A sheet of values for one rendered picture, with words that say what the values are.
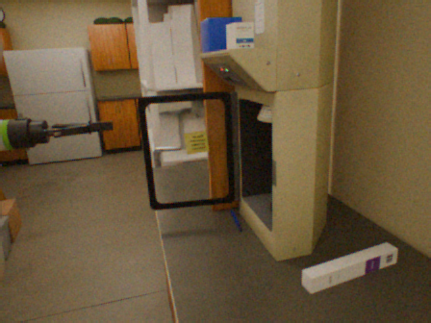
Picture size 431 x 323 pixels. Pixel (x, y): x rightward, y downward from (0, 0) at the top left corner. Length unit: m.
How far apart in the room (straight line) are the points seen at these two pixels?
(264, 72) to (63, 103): 5.09
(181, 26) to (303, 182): 1.39
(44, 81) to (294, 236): 5.17
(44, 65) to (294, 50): 5.14
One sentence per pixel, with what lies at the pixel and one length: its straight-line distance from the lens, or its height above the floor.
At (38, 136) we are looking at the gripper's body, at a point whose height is 1.30.
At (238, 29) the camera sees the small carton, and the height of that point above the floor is 1.55.
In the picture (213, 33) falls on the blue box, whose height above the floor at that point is 1.56.
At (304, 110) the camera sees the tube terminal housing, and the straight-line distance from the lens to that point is 0.82.
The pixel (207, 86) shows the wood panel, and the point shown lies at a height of 1.41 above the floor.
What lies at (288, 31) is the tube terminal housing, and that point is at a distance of 0.79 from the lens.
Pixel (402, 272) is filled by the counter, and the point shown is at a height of 0.94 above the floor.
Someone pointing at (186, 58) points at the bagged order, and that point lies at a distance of 2.01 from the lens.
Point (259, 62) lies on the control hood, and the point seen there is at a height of 1.48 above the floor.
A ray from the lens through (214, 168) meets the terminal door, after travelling 1.11.
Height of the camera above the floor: 1.49
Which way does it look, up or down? 17 degrees down
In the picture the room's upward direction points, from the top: 3 degrees counter-clockwise
